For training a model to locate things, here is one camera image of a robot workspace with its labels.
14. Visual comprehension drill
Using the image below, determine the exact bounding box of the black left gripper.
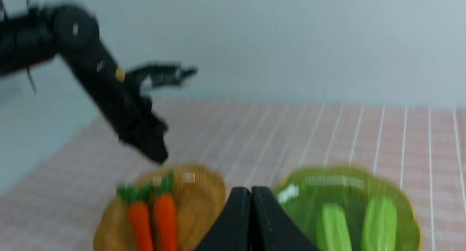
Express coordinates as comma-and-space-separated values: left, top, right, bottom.
96, 63, 198, 164

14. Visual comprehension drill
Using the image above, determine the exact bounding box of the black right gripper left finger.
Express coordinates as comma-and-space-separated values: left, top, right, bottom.
195, 187, 251, 251

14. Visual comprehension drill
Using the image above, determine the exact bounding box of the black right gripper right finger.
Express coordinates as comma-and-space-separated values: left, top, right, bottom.
251, 186, 318, 251

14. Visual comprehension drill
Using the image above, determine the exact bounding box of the green toy gourd front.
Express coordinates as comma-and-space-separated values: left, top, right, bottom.
316, 203, 352, 251

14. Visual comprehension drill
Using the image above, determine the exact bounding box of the green toy gourd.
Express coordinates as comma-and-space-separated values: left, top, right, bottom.
316, 203, 352, 251
361, 197, 397, 251

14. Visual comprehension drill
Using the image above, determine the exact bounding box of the orange toy carrot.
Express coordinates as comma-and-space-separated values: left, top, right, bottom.
116, 183, 154, 251
153, 171, 178, 251

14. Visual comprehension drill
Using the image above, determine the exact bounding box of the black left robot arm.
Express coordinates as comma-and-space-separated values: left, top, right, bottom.
0, 4, 198, 165

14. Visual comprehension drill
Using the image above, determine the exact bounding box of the green glass plate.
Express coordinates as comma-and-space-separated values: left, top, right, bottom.
272, 166, 422, 251

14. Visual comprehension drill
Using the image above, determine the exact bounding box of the amber glass plate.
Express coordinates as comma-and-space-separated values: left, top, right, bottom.
93, 163, 226, 251

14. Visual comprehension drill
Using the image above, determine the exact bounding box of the pink checkered tablecloth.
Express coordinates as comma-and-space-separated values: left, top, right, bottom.
1, 99, 465, 251

